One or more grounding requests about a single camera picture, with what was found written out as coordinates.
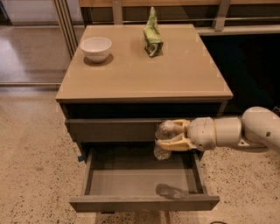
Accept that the grey drawer cabinet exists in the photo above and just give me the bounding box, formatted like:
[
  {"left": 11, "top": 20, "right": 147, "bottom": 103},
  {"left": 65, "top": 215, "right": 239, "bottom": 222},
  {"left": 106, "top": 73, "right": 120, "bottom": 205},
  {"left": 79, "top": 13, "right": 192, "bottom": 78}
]
[{"left": 55, "top": 24, "right": 235, "bottom": 214}]

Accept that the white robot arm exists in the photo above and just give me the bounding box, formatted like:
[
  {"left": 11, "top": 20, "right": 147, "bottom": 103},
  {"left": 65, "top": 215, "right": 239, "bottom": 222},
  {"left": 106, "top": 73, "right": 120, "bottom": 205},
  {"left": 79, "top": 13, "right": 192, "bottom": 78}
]
[{"left": 155, "top": 107, "right": 280, "bottom": 151}]

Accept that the white ceramic bowl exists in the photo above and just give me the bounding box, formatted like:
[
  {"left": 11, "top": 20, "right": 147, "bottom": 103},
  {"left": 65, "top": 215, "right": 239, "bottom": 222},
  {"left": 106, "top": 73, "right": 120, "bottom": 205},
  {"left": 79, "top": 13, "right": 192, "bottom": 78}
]
[{"left": 80, "top": 37, "right": 112, "bottom": 63}]

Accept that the green chip bag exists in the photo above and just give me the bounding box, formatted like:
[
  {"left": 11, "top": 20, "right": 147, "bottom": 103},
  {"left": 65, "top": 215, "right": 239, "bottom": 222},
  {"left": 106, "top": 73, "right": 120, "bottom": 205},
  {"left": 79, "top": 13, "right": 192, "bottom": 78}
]
[{"left": 143, "top": 7, "right": 164, "bottom": 57}]

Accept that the closed grey top drawer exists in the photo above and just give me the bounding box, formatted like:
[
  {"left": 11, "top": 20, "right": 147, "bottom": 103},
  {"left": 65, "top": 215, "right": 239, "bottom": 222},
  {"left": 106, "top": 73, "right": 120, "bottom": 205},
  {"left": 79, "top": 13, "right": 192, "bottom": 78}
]
[{"left": 66, "top": 118, "right": 163, "bottom": 143}]

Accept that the clear plastic water bottle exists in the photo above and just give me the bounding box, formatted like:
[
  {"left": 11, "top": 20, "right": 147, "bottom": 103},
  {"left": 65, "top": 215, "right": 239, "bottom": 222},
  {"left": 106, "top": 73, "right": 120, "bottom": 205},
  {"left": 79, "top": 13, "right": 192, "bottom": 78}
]
[{"left": 154, "top": 120, "right": 178, "bottom": 160}]

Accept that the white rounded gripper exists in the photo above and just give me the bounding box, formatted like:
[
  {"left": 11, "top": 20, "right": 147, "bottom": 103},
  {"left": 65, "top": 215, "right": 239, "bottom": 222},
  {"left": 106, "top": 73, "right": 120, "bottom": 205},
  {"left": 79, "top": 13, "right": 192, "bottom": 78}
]
[{"left": 156, "top": 117, "right": 216, "bottom": 151}]

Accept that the open grey middle drawer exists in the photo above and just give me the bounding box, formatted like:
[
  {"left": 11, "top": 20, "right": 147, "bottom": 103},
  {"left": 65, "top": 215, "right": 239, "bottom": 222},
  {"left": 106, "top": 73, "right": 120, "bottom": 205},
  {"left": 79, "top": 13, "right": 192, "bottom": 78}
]
[{"left": 70, "top": 146, "right": 220, "bottom": 213}]

